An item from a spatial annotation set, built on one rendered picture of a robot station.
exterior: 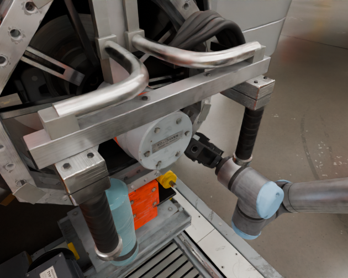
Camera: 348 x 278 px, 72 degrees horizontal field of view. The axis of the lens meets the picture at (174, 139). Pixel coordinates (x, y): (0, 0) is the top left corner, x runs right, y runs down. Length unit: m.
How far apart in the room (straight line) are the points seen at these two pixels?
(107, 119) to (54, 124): 0.06
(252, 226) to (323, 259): 0.73
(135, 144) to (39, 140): 0.18
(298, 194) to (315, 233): 0.75
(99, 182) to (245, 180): 0.44
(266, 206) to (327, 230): 0.91
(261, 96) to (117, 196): 0.34
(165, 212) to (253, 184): 0.54
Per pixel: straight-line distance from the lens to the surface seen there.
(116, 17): 0.49
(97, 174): 0.30
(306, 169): 1.80
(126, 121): 0.31
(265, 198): 0.65
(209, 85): 0.39
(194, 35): 0.47
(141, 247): 1.12
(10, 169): 0.54
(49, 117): 0.28
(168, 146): 0.46
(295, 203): 0.77
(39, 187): 0.58
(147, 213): 0.83
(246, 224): 0.74
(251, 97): 0.47
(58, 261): 0.85
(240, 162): 0.56
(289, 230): 1.44
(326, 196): 0.71
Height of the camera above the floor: 1.14
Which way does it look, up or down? 39 degrees down
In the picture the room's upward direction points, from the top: straight up
